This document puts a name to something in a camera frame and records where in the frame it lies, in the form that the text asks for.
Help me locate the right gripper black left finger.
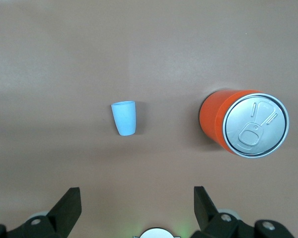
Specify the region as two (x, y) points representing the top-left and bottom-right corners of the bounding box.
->
(0, 187), (82, 238)

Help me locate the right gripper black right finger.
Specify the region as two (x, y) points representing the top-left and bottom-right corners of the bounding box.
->
(192, 185), (296, 238)

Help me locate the small light blue cup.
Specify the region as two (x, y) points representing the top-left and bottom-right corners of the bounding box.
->
(111, 100), (137, 136)

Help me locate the large orange can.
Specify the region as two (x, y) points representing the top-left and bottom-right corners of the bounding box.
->
(198, 89), (291, 159)

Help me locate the brown table cover cloth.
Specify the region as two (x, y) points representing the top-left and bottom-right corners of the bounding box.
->
(0, 0), (298, 238)

